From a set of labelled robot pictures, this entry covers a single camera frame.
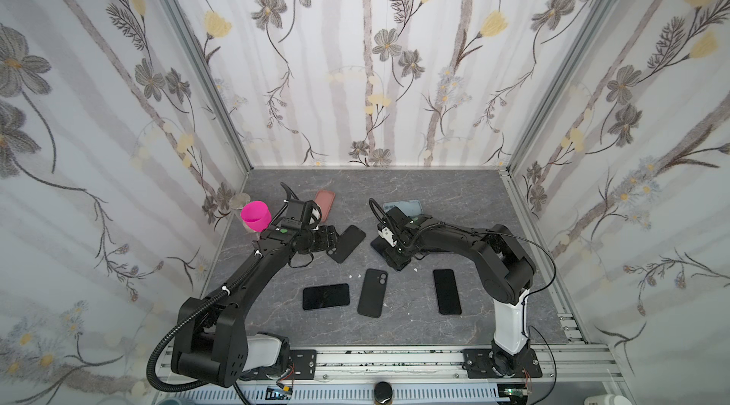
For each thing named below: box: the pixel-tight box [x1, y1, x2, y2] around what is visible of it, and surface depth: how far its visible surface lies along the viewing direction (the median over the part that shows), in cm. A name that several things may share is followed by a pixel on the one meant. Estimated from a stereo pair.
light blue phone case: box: [383, 199, 424, 217], surface depth 111 cm
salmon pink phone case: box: [314, 190, 336, 223], surface depth 113 cm
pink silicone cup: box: [240, 200, 273, 233], surface depth 90 cm
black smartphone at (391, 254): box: [370, 236, 412, 272], surface depth 87 cm
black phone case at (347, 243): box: [326, 224, 366, 264], surface depth 101 cm
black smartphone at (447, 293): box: [433, 269, 462, 315], surface depth 88 cm
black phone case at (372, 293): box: [357, 268, 388, 319], surface depth 90 cm
